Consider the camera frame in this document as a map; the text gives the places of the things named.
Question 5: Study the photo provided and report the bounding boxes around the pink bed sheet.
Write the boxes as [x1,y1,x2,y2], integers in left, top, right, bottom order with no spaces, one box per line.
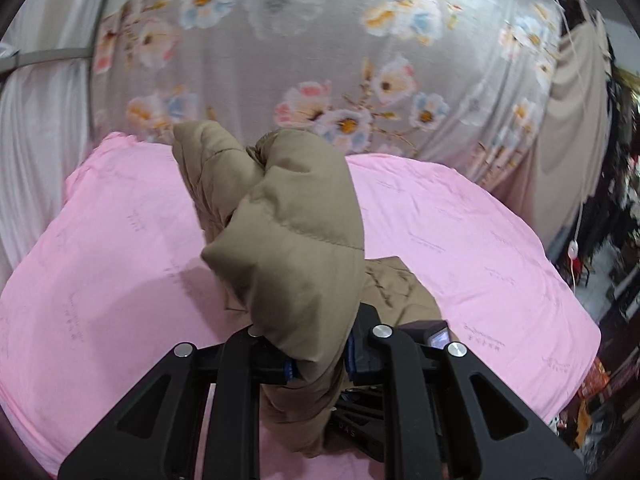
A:
[0,131,602,480]

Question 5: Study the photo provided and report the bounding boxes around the white satin curtain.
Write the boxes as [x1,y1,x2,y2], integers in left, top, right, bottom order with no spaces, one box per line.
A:
[0,0,131,286]

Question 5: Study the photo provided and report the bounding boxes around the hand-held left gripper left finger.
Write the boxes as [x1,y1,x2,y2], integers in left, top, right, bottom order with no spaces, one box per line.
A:
[57,327,301,480]

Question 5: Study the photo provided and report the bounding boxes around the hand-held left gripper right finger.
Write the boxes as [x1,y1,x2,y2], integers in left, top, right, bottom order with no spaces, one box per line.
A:
[342,302,586,480]

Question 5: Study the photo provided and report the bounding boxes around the grey floral cloth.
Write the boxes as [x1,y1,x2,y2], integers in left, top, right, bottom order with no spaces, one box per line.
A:
[90,0,568,191]

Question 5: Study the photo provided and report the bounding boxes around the white cord with switch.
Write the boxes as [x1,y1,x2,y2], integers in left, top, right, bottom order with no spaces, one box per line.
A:
[537,0,591,291]

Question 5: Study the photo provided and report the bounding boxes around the red and orange packaging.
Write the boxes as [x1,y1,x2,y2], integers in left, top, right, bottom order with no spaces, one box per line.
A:
[575,357,613,448]

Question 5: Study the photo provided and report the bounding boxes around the olive quilted jacket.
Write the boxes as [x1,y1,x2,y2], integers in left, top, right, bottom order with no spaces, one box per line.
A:
[171,120,453,459]

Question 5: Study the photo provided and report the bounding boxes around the beige hanging cloth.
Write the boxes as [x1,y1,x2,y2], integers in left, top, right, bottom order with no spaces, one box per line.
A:
[510,12,613,266]

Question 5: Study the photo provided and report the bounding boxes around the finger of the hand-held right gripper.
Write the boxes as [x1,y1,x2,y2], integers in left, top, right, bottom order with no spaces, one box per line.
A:
[325,387,387,463]

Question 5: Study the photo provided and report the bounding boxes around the grey metal rail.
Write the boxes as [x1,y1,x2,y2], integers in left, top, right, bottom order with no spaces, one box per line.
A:
[0,47,96,78]

